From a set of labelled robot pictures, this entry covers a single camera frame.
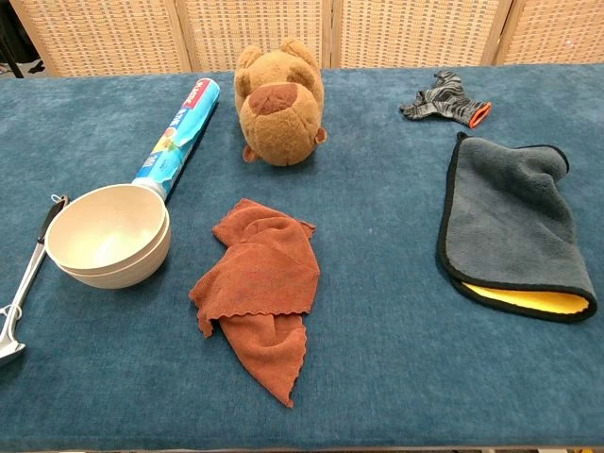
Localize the white bowl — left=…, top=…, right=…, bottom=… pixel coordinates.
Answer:
left=44, top=183, right=170, bottom=276
left=56, top=217, right=173, bottom=291

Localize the rust orange microfiber cloth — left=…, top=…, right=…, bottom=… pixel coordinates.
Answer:
left=189, top=198, right=321, bottom=409

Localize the blue table cover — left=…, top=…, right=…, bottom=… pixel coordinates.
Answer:
left=0, top=63, right=604, bottom=452

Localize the brown plush capybara toy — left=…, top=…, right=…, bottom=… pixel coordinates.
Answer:
left=233, top=37, right=327, bottom=167

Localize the blue plastic wrap roll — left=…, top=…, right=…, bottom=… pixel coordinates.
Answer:
left=131, top=77, right=222, bottom=204

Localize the grey striped work glove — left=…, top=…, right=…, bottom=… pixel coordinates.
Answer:
left=399, top=70, right=493, bottom=129

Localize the wicker folding screen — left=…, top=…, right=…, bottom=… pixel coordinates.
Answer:
left=8, top=0, right=604, bottom=78

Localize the grey towel with yellow lining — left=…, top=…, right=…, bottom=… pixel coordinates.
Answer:
left=435, top=131, right=598, bottom=324

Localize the black stand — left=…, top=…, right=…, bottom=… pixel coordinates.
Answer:
left=0, top=8, right=46, bottom=79

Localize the metal ladle with black handle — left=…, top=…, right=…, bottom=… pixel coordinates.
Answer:
left=0, top=193, right=71, bottom=370

